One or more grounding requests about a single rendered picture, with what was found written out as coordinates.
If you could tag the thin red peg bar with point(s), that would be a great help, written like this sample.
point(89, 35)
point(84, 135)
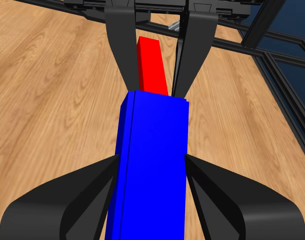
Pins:
point(152, 67)

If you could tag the blue hollow socket block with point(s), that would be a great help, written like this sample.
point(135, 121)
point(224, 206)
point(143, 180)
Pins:
point(152, 162)

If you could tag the silver aluminium rail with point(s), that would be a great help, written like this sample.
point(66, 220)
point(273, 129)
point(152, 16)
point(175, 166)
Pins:
point(175, 25)

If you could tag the black table frame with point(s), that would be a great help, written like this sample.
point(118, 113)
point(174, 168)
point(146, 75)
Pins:
point(275, 72)

